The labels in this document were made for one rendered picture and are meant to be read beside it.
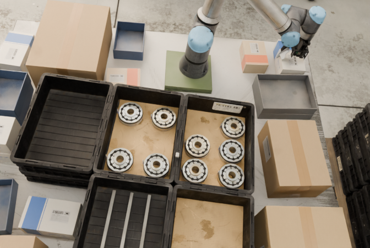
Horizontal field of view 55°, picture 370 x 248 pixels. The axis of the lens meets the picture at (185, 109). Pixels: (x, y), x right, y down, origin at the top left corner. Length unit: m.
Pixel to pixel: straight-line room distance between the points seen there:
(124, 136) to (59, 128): 0.27
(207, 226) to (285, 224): 0.29
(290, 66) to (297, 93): 0.14
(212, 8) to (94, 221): 1.04
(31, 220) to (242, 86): 1.14
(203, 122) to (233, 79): 0.41
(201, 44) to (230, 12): 1.60
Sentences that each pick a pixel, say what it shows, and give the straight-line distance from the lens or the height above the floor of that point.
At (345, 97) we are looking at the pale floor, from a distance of 3.03.
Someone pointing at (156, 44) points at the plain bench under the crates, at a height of 0.70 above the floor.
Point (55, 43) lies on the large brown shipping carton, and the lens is 1.74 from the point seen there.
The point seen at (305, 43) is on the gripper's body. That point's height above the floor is 0.97.
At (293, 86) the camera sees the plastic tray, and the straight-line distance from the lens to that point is 1.90.
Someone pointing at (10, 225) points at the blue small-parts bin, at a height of 0.73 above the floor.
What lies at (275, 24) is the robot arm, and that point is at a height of 1.14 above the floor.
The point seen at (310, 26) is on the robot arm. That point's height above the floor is 1.06.
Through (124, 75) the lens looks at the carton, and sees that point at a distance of 1.74.
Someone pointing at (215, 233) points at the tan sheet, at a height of 0.83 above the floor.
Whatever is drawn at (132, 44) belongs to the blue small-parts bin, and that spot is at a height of 0.70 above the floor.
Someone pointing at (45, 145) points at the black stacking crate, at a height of 0.83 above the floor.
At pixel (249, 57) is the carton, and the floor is 0.77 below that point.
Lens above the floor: 2.19
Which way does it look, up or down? 59 degrees down
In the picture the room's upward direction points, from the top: 12 degrees clockwise
